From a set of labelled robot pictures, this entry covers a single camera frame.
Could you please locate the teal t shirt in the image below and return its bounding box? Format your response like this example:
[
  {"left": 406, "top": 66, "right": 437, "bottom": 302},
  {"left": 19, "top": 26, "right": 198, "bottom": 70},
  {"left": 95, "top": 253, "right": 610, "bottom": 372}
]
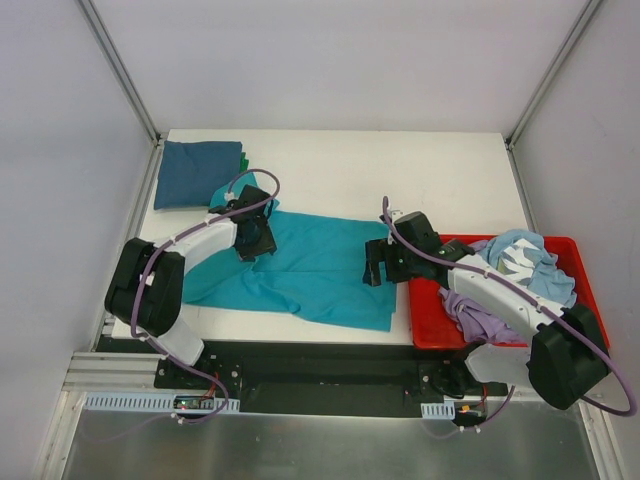
[{"left": 182, "top": 172, "right": 401, "bottom": 333}]

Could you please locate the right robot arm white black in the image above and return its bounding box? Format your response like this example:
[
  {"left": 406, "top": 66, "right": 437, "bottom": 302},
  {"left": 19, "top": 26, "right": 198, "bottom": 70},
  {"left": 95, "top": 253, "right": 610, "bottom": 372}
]
[{"left": 363, "top": 212, "right": 611, "bottom": 410}]

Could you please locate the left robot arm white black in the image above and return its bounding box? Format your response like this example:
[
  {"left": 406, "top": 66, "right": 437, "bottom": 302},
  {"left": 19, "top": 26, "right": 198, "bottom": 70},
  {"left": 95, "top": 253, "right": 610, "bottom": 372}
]
[{"left": 104, "top": 185, "right": 276, "bottom": 389}]

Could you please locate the red plastic bin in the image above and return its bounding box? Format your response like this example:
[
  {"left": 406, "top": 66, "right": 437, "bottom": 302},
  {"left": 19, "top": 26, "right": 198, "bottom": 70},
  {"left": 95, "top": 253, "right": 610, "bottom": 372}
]
[{"left": 407, "top": 236, "right": 610, "bottom": 350}]

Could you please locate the folded green t shirt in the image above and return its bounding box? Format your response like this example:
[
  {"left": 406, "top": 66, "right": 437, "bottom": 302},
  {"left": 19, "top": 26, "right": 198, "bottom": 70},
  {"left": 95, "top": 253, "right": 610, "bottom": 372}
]
[{"left": 239, "top": 152, "right": 249, "bottom": 173}]

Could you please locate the folded dark blue t shirt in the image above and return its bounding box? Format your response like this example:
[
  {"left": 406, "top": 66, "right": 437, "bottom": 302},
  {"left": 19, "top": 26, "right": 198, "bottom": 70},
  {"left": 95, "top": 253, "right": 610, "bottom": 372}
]
[{"left": 153, "top": 141, "right": 243, "bottom": 210}]

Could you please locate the lavender t shirt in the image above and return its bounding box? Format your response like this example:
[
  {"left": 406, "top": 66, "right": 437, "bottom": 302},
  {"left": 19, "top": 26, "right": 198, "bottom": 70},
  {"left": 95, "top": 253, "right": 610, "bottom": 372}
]
[{"left": 438, "top": 238, "right": 531, "bottom": 346}]

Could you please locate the light blue t shirt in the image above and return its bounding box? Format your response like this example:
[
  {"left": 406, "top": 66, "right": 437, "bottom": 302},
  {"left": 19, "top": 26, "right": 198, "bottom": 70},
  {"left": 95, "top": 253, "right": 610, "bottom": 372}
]
[{"left": 478, "top": 229, "right": 577, "bottom": 308}]

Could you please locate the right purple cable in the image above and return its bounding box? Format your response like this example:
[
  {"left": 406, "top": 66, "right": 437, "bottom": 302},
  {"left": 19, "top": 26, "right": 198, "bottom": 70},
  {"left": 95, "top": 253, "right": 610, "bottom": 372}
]
[{"left": 378, "top": 195, "right": 634, "bottom": 441}]

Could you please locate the purple cable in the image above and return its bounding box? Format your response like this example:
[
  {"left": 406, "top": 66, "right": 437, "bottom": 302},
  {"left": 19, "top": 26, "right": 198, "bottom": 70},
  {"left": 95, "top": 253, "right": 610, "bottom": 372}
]
[
  {"left": 378, "top": 195, "right": 634, "bottom": 441},
  {"left": 79, "top": 169, "right": 282, "bottom": 444}
]

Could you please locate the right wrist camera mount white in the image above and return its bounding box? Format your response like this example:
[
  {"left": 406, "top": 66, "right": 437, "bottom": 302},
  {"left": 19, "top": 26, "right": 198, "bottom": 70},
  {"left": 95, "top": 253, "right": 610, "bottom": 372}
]
[{"left": 380, "top": 208, "right": 405, "bottom": 224}]

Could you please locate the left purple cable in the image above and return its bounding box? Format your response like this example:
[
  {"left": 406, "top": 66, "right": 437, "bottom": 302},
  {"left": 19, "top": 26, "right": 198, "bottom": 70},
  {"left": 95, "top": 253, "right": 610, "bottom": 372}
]
[{"left": 79, "top": 169, "right": 282, "bottom": 444}]

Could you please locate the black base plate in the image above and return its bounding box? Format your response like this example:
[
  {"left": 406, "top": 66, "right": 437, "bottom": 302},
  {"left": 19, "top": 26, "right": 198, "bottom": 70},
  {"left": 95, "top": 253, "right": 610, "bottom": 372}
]
[{"left": 94, "top": 335, "right": 506, "bottom": 416}]

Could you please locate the right white cable duct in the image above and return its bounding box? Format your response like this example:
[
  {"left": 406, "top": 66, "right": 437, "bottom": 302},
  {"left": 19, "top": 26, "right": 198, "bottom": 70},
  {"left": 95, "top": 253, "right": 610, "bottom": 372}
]
[{"left": 420, "top": 400, "right": 456, "bottom": 421}]

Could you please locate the white cable duct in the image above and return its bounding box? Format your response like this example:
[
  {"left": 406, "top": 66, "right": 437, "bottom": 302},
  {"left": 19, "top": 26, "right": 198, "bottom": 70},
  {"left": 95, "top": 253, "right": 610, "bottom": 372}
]
[
  {"left": 420, "top": 400, "right": 456, "bottom": 421},
  {"left": 84, "top": 392, "right": 240, "bottom": 416}
]

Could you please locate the left aluminium frame post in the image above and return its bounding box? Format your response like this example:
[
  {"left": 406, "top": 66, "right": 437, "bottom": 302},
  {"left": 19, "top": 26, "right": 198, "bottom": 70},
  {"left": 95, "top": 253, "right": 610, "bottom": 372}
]
[{"left": 75, "top": 0, "right": 161, "bottom": 145}]

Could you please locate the aluminium frame post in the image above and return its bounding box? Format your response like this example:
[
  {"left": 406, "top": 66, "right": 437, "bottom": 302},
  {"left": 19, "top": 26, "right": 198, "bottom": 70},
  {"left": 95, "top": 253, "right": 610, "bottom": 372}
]
[
  {"left": 505, "top": 0, "right": 606, "bottom": 151},
  {"left": 75, "top": 0, "right": 161, "bottom": 145}
]

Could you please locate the left white cable duct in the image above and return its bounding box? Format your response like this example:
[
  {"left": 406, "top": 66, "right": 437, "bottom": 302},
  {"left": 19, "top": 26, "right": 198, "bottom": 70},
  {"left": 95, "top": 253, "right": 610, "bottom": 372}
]
[{"left": 84, "top": 392, "right": 240, "bottom": 416}]

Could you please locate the aluminium rail front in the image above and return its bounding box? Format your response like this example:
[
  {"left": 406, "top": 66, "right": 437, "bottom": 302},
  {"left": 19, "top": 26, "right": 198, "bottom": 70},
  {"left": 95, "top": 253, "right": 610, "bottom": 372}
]
[{"left": 62, "top": 352, "right": 160, "bottom": 392}]

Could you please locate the right aluminium frame post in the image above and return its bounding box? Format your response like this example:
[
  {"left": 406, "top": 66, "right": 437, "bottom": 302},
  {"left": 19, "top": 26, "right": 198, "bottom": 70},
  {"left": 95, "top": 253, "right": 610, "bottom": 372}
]
[{"left": 505, "top": 0, "right": 606, "bottom": 151}]

